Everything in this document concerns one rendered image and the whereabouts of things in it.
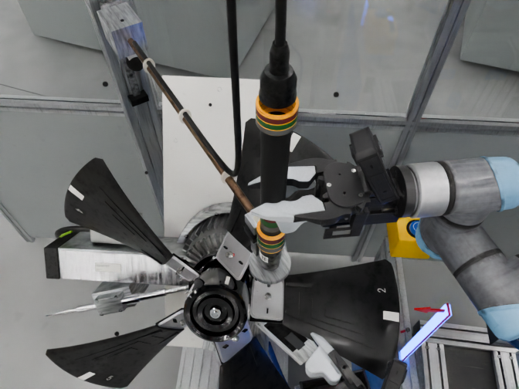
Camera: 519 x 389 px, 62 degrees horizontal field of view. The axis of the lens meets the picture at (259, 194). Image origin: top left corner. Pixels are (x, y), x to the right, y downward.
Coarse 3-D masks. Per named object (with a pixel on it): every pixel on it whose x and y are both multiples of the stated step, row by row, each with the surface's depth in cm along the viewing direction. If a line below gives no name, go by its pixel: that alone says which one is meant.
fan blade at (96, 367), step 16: (128, 336) 83; (144, 336) 84; (160, 336) 87; (176, 336) 92; (48, 352) 83; (64, 352) 83; (80, 352) 84; (96, 352) 84; (112, 352) 85; (128, 352) 87; (144, 352) 91; (64, 368) 87; (80, 368) 87; (96, 368) 88; (112, 368) 90; (128, 368) 93; (112, 384) 95; (128, 384) 97
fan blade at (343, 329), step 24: (360, 264) 88; (384, 264) 88; (288, 288) 85; (312, 288) 85; (336, 288) 86; (360, 288) 86; (288, 312) 81; (312, 312) 82; (336, 312) 83; (360, 312) 83; (336, 336) 81; (360, 336) 81; (384, 336) 82; (360, 360) 80; (384, 360) 81
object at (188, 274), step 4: (172, 260) 82; (176, 260) 80; (180, 260) 80; (168, 264) 86; (172, 264) 84; (176, 264) 83; (180, 264) 81; (184, 264) 80; (172, 268) 87; (176, 268) 85; (180, 268) 83; (188, 268) 80; (184, 272) 85; (188, 272) 83; (192, 272) 80; (196, 272) 80; (184, 276) 87; (188, 276) 85; (192, 276) 83; (196, 276) 81; (188, 280) 87
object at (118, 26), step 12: (108, 12) 94; (120, 12) 94; (132, 12) 94; (108, 24) 91; (120, 24) 91; (132, 24) 91; (108, 36) 95; (120, 36) 92; (132, 36) 93; (144, 36) 95; (120, 48) 94; (144, 48) 97
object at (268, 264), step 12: (276, 48) 37; (288, 48) 37; (276, 60) 38; (288, 60) 38; (264, 72) 39; (276, 72) 39; (288, 72) 39; (264, 84) 40; (276, 84) 39; (288, 84) 39; (264, 96) 41; (276, 96) 40; (288, 96) 40; (276, 108) 41; (264, 252) 66; (276, 252) 66; (264, 264) 69; (276, 264) 70
